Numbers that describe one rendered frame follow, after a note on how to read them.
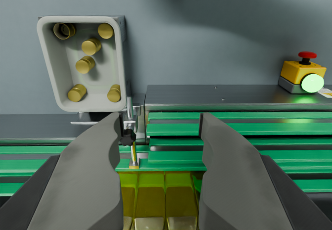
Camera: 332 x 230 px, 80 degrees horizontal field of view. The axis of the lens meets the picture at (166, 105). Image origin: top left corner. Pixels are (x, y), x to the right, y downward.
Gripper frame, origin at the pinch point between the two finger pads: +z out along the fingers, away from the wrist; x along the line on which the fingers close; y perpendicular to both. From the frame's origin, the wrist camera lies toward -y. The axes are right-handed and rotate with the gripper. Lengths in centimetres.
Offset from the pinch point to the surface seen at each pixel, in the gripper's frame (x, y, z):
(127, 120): -6.4, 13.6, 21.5
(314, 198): 46, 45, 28
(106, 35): -12.4, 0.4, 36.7
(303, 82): 35, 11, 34
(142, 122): -4.5, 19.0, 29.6
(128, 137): -5.6, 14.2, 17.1
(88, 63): -17.6, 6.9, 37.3
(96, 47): -15.1, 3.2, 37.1
